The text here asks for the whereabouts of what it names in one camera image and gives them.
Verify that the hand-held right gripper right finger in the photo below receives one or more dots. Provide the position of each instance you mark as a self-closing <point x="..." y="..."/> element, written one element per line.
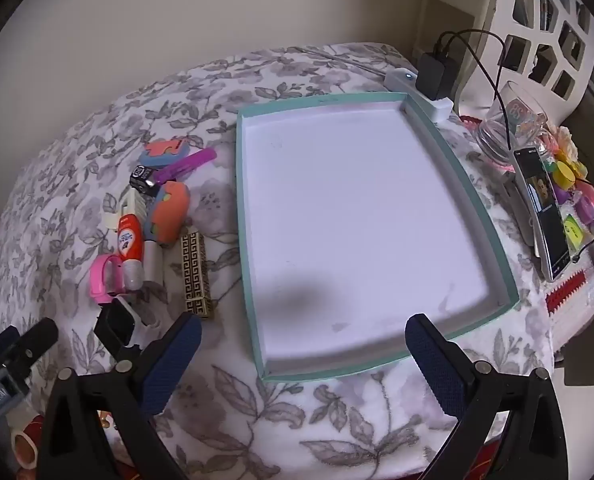
<point x="437" y="370"/>

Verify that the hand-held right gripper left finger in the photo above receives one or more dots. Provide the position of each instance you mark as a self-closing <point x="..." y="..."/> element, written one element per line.
<point x="172" y="360"/>

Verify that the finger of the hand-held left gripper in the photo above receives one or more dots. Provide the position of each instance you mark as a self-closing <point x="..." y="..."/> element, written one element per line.
<point x="37" y="339"/>

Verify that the white smartwatch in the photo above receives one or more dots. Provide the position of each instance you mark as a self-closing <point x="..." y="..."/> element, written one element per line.
<point x="114" y="325"/>

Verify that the gold patterned harmonica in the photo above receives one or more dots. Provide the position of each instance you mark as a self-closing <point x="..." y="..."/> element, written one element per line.
<point x="194" y="275"/>

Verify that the pink kids watch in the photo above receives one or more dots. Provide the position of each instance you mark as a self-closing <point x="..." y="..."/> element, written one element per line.
<point x="99" y="275"/>

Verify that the orange toothpaste tube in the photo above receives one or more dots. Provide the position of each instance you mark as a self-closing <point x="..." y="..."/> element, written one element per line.
<point x="127" y="240"/>

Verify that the large orange blue toy case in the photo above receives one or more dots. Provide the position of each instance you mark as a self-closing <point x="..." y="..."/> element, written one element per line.
<point x="169" y="210"/>

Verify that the cream hair claw clip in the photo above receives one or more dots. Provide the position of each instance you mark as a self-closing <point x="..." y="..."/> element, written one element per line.
<point x="132" y="205"/>

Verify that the teal white cardboard tray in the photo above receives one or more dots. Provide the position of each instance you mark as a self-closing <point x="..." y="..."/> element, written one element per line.
<point x="352" y="210"/>

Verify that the black toy car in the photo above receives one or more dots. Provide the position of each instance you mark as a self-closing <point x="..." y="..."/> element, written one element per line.
<point x="144" y="177"/>

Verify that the purple plastic stick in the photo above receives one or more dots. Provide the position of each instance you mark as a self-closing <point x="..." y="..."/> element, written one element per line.
<point x="192" y="162"/>

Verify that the small orange blue puzzle toy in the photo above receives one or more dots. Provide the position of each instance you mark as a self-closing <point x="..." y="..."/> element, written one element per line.
<point x="162" y="152"/>

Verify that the beige tape roll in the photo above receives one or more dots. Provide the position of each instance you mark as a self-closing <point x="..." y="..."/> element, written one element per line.
<point x="17" y="447"/>

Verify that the red white crochet mat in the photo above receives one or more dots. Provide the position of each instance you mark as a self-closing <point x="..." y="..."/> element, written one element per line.
<point x="567" y="295"/>

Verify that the grey phone stand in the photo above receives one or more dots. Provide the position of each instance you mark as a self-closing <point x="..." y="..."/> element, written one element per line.
<point x="524" y="210"/>

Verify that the black smartphone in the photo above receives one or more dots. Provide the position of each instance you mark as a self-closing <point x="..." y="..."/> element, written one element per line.
<point x="547" y="220"/>

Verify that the yellow sticky note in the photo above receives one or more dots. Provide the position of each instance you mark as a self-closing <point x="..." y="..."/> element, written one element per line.
<point x="572" y="227"/>

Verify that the grey floral blanket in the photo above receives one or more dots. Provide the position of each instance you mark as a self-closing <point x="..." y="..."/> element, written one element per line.
<point x="102" y="125"/>

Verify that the pile of colourful small toys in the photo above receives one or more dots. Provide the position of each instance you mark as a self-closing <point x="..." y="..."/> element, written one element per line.
<point x="567" y="172"/>

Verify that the clear glass jar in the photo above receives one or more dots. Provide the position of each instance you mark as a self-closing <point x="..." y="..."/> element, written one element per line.
<point x="497" y="140"/>

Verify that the white power strip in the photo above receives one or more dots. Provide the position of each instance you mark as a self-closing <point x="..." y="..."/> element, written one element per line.
<point x="439" y="110"/>

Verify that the black power adapter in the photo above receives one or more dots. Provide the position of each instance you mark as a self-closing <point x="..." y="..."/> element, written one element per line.
<point x="434" y="77"/>

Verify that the white lattice basket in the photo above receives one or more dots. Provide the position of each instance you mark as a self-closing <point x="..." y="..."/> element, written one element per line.
<point x="507" y="15"/>

